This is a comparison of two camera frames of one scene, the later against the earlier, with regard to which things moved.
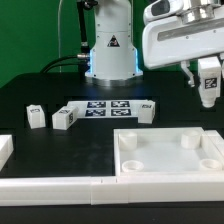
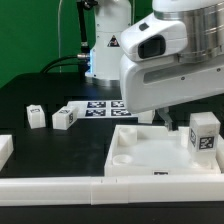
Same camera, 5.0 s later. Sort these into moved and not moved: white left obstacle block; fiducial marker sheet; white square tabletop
Moved: white square tabletop
Not moved: white left obstacle block; fiducial marker sheet
